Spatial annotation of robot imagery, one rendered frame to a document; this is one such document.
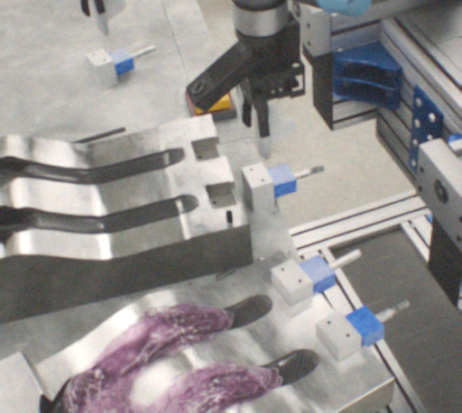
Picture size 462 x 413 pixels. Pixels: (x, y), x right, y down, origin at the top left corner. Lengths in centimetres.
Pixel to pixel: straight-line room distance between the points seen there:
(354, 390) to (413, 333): 87
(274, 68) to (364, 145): 151
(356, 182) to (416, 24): 113
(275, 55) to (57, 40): 72
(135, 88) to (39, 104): 18
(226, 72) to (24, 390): 49
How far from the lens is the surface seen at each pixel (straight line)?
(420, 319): 201
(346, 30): 154
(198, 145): 141
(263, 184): 136
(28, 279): 126
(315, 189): 258
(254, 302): 121
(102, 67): 166
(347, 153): 269
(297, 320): 118
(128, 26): 185
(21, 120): 167
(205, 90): 122
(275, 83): 124
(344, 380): 113
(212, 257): 129
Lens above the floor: 180
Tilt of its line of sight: 43 degrees down
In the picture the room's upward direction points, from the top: 6 degrees counter-clockwise
